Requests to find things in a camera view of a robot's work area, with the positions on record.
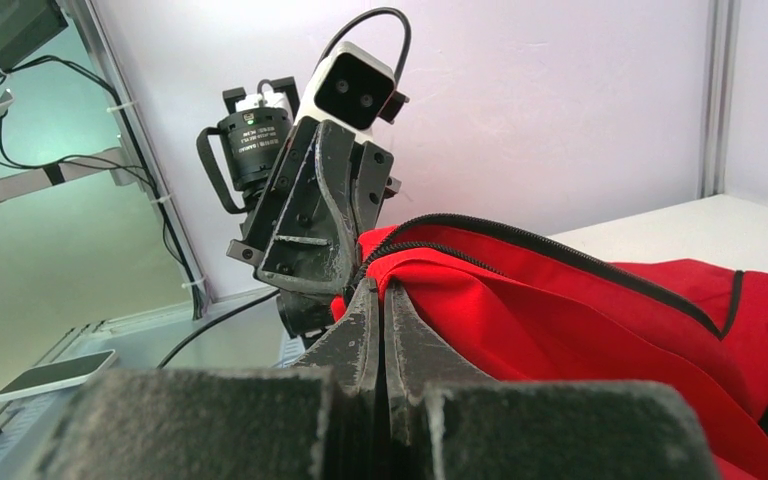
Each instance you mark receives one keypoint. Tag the red jacket black lining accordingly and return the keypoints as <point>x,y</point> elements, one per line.
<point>523,307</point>

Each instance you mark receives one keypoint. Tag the white smartphone on bench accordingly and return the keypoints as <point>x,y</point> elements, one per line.
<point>58,375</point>

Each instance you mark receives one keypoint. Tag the black monitor on mount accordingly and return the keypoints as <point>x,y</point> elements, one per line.
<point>25,26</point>

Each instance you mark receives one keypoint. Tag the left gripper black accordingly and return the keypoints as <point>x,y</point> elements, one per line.
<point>324,190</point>

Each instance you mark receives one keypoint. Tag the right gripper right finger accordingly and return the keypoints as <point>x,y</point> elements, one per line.
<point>450,420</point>

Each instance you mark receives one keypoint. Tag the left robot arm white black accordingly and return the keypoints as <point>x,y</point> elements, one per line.
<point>238,152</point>

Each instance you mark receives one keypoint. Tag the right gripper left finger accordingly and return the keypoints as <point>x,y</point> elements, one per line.
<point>311,420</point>

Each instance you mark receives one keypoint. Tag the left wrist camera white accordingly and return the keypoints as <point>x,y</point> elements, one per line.
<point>350,87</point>

